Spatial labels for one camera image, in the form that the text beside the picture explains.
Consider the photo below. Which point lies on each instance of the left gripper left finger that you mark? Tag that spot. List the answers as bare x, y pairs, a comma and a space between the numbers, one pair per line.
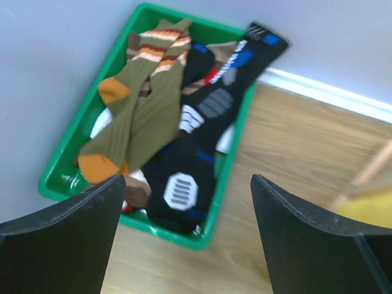
64, 248

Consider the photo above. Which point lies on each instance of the green plastic tray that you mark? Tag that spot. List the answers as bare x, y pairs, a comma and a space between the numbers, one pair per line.
61, 179

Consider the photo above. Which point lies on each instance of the black patterned sock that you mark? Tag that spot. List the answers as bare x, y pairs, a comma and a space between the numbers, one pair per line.
183, 181

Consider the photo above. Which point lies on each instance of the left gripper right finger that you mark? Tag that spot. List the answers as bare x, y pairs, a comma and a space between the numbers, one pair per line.
309, 249

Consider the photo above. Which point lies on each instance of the yellow shorts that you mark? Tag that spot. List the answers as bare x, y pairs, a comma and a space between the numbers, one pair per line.
373, 208

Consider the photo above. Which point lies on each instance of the wooden clothes rack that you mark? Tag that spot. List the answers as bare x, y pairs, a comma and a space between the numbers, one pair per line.
365, 180

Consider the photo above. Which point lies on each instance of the olive striped sock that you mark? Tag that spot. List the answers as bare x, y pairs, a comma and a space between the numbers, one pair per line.
135, 135
161, 53

